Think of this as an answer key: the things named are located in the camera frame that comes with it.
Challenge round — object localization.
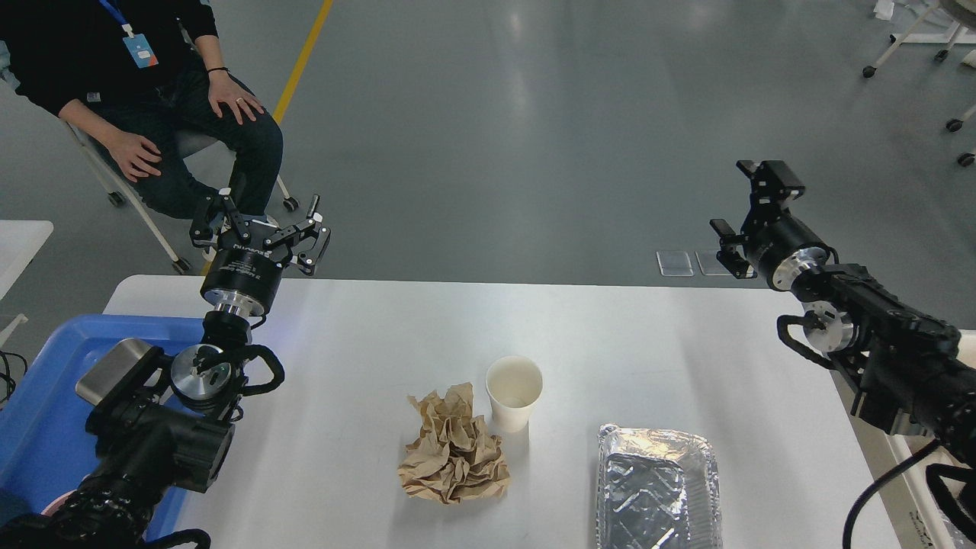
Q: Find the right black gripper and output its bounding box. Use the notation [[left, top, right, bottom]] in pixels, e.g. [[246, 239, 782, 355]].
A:
[[710, 160, 832, 292]]

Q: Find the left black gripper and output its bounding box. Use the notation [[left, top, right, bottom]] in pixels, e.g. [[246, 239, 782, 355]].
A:
[[189, 187, 331, 317]]

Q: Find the small stainless steel tray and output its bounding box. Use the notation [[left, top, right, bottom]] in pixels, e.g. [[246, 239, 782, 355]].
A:
[[75, 338, 163, 407]]

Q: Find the aluminium foil tray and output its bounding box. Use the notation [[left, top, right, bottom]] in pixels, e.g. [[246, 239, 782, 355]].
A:
[[595, 423, 723, 548]]

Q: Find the white paper cup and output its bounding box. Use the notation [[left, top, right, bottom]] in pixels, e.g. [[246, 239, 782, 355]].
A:
[[485, 355, 544, 433]]

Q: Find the pink mug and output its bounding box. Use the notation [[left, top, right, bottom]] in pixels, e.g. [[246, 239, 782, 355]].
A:
[[40, 490, 75, 518]]

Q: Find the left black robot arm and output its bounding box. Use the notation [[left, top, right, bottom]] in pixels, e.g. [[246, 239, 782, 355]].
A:
[[2, 188, 331, 548]]

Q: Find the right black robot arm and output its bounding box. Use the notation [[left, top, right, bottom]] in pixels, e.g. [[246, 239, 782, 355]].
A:
[[710, 160, 975, 547]]

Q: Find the clear floor plate right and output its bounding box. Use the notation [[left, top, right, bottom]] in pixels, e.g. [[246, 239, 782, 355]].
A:
[[695, 250, 732, 277]]

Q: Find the clear floor plate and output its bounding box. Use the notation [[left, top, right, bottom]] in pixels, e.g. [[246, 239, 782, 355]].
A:
[[695, 250, 732, 277], [656, 250, 695, 278]]

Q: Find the clear floor plate left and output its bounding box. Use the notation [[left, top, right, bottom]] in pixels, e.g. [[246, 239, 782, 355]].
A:
[[656, 250, 695, 278]]

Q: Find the white wheeled chair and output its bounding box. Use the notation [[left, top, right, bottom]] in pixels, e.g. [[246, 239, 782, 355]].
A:
[[0, 38, 300, 275]]

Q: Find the person in black sweater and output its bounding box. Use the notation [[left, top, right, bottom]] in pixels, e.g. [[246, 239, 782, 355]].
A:
[[2, 1, 283, 221]]

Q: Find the white side table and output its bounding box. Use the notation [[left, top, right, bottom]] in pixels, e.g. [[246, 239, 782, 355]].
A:
[[1, 220, 53, 299]]

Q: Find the crumpled brown paper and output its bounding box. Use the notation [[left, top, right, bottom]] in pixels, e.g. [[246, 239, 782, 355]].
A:
[[397, 383, 510, 506]]

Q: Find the white rolling cart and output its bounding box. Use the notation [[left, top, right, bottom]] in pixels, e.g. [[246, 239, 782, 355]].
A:
[[862, 0, 976, 79]]

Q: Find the blue plastic tray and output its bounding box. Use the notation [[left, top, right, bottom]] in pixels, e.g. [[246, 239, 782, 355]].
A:
[[2, 315, 197, 540]]

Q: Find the black cables left edge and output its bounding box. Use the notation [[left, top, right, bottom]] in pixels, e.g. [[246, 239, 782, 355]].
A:
[[0, 349, 28, 409]]

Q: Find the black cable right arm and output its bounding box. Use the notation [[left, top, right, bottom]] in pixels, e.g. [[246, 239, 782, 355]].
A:
[[842, 438, 946, 549]]

